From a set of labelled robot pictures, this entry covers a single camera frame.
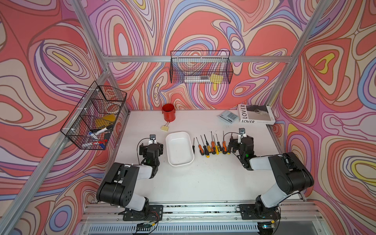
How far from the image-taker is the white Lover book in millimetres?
1119

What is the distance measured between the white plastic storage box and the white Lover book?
1.51 ft

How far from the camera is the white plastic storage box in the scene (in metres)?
0.93
